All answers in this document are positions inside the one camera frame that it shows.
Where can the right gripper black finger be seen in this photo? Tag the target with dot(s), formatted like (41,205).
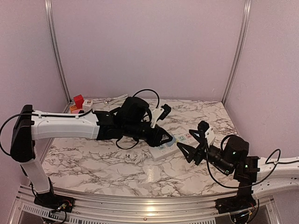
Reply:
(198,135)
(188,151)

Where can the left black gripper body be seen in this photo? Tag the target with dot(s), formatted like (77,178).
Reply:
(153,140)

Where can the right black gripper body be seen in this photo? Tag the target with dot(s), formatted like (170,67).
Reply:
(200,151)

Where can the white multicolour power strip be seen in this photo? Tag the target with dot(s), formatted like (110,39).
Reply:
(170,148)

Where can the white cube socket adapter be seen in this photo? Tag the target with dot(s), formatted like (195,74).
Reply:
(87,105)

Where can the red cube socket adapter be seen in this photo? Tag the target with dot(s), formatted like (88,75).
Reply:
(78,100)

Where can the orange power strip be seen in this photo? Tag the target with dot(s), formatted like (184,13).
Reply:
(73,107)

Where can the blue small plug adapter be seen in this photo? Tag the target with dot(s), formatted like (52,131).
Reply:
(172,140)

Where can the pink triangular power strip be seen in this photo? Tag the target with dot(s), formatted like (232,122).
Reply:
(77,111)

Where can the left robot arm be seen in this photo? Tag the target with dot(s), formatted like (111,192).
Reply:
(133,119)

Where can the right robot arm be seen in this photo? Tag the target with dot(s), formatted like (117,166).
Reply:
(257,176)

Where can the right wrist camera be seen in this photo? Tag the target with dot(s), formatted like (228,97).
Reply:
(206,132)

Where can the right aluminium frame post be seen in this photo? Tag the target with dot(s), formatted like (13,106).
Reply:
(238,52)

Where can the aluminium frame post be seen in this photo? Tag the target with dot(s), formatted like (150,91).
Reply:
(54,43)
(238,52)

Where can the aluminium front rail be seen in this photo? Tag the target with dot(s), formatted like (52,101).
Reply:
(104,209)

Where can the left aluminium frame post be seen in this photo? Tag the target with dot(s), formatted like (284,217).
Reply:
(54,43)

